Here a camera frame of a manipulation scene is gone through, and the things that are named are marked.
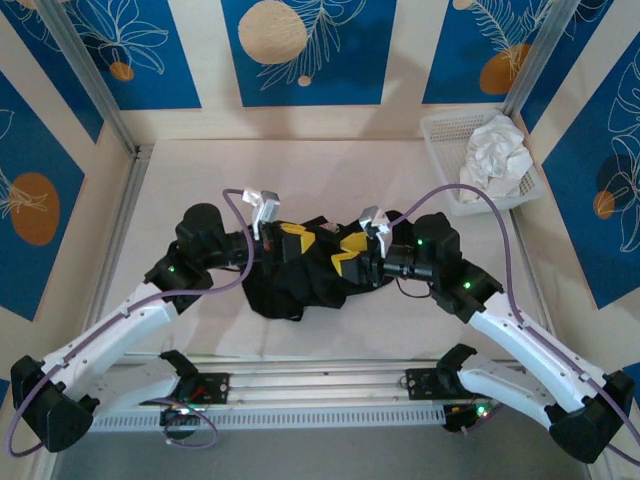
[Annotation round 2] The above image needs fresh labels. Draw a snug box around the black t-shirt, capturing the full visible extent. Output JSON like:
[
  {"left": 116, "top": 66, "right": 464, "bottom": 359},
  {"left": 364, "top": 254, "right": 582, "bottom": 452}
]
[{"left": 242, "top": 214, "right": 401, "bottom": 321}]

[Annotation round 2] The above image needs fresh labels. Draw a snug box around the white perforated plastic basket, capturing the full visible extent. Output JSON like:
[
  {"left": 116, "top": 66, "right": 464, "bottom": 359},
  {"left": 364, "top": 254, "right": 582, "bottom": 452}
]
[{"left": 418, "top": 108, "right": 547, "bottom": 217}]

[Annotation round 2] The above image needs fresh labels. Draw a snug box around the white crumpled cloth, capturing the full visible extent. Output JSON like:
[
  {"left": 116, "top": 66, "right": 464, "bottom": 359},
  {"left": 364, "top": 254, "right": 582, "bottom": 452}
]
[{"left": 457, "top": 113, "right": 535, "bottom": 204}]

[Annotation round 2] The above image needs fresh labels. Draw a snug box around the black controller board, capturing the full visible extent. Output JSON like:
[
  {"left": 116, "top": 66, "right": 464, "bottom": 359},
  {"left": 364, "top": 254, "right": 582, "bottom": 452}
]
[
  {"left": 158, "top": 405, "right": 201, "bottom": 445},
  {"left": 442, "top": 403, "right": 496, "bottom": 436}
]

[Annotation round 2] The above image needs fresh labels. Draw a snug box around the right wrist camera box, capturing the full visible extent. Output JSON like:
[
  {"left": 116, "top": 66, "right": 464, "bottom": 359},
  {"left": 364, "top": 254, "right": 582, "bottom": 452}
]
[{"left": 358, "top": 203, "right": 392, "bottom": 259}]

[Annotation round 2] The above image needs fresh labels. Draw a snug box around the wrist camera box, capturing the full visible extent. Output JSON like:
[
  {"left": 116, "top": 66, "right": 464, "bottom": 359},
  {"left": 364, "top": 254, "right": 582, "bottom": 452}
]
[
  {"left": 240, "top": 186, "right": 282, "bottom": 240},
  {"left": 358, "top": 203, "right": 392, "bottom": 259}
]

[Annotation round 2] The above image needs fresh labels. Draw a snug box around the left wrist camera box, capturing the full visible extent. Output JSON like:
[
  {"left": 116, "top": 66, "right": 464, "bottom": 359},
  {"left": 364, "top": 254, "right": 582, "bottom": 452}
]
[{"left": 240, "top": 186, "right": 282, "bottom": 240}]

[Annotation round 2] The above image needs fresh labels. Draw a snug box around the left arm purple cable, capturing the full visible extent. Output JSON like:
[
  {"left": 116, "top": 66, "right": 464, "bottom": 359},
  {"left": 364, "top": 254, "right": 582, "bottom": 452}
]
[{"left": 5, "top": 187, "right": 254, "bottom": 459}]

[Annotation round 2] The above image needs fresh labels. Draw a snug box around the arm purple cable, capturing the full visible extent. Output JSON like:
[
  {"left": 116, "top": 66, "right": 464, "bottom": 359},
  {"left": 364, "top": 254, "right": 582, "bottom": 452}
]
[
  {"left": 388, "top": 183, "right": 640, "bottom": 469},
  {"left": 5, "top": 187, "right": 254, "bottom": 459}
]

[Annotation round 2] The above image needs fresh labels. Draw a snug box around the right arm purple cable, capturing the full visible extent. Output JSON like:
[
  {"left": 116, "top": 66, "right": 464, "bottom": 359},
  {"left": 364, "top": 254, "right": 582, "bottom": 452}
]
[{"left": 388, "top": 183, "right": 640, "bottom": 469}]

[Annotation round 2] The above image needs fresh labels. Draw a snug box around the aluminium side rail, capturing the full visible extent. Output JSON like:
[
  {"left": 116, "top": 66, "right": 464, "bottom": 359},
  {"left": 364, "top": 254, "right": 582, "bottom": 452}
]
[
  {"left": 508, "top": 209, "right": 565, "bottom": 361},
  {"left": 74, "top": 143, "right": 155, "bottom": 371}
]

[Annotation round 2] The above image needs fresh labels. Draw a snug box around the aluminium mounting rail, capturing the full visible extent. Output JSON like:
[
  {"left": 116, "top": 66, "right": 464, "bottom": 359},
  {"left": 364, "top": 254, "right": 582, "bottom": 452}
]
[{"left": 42, "top": 357, "right": 594, "bottom": 414}]

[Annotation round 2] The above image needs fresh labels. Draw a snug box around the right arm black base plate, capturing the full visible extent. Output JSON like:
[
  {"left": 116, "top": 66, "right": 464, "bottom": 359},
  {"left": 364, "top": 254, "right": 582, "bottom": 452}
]
[{"left": 405, "top": 367, "right": 497, "bottom": 401}]

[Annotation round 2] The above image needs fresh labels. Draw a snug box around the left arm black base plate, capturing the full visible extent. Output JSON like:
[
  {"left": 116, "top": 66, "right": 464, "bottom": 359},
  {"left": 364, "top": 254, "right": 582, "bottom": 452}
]
[{"left": 172, "top": 372, "right": 231, "bottom": 407}]

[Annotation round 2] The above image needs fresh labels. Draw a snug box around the slotted grey cable duct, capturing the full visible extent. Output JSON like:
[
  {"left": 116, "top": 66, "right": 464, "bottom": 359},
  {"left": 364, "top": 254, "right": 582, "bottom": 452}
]
[{"left": 62, "top": 403, "right": 447, "bottom": 434}]

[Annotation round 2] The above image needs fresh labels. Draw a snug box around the aluminium frame post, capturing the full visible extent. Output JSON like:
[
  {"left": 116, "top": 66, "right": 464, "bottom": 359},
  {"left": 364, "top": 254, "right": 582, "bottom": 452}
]
[
  {"left": 37, "top": 0, "right": 142, "bottom": 156},
  {"left": 502, "top": 0, "right": 584, "bottom": 119}
]

